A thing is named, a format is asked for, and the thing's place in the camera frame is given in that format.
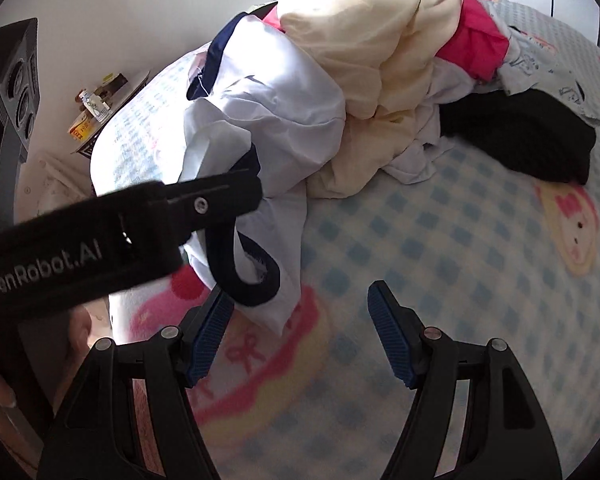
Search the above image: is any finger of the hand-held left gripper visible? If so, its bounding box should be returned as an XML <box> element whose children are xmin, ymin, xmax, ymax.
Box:
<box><xmin>120</xmin><ymin>170</ymin><xmax>264</xmax><ymax>250</ymax></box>

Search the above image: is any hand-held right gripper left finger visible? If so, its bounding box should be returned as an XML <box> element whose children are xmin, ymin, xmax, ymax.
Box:
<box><xmin>37</xmin><ymin>287</ymin><xmax>236</xmax><ymax>480</ymax></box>

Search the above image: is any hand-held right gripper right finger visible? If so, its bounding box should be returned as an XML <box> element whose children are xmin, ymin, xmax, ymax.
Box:
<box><xmin>367</xmin><ymin>280</ymin><xmax>563</xmax><ymax>480</ymax></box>

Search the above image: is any white shirt with navy trim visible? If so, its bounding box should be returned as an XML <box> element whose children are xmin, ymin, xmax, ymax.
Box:
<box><xmin>180</xmin><ymin>12</ymin><xmax>348</xmax><ymax>336</ymax></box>

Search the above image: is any person's left hand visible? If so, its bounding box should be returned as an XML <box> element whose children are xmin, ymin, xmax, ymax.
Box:
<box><xmin>55</xmin><ymin>306</ymin><xmax>96</xmax><ymax>401</ymax></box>

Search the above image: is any blue checkered cartoon bedspread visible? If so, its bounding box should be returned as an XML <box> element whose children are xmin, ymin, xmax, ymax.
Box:
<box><xmin>90</xmin><ymin>0</ymin><xmax>600</xmax><ymax>480</ymax></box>

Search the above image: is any yellow box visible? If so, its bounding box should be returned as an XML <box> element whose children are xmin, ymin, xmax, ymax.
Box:
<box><xmin>69</xmin><ymin>114</ymin><xmax>101</xmax><ymax>140</ymax></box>

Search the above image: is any round bedside table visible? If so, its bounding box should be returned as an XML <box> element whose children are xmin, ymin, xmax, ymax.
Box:
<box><xmin>70</xmin><ymin>69</ymin><xmax>153</xmax><ymax>157</ymax></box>

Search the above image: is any small white bottle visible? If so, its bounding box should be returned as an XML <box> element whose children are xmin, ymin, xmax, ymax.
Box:
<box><xmin>87</xmin><ymin>95</ymin><xmax>112</xmax><ymax>122</ymax></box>

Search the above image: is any dark jar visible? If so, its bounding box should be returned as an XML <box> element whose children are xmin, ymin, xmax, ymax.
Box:
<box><xmin>100</xmin><ymin>72</ymin><xmax>129</xmax><ymax>96</ymax></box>

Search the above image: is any plain white garment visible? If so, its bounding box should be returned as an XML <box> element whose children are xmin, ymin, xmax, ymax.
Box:
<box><xmin>385</xmin><ymin>55</ymin><xmax>481</xmax><ymax>186</ymax></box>

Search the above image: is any black garment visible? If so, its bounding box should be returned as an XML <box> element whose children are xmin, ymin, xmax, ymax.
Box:
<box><xmin>437</xmin><ymin>87</ymin><xmax>597</xmax><ymax>186</ymax></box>

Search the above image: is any cream garment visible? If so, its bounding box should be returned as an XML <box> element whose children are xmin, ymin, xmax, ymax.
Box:
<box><xmin>277</xmin><ymin>0</ymin><xmax>466</xmax><ymax>201</ymax></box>

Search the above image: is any pink garment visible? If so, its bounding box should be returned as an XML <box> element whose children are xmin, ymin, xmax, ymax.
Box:
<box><xmin>262</xmin><ymin>0</ymin><xmax>511</xmax><ymax>83</ymax></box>

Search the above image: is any light printed garment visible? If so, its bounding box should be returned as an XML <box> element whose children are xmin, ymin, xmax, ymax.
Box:
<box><xmin>480</xmin><ymin>0</ymin><xmax>600</xmax><ymax>128</ymax></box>

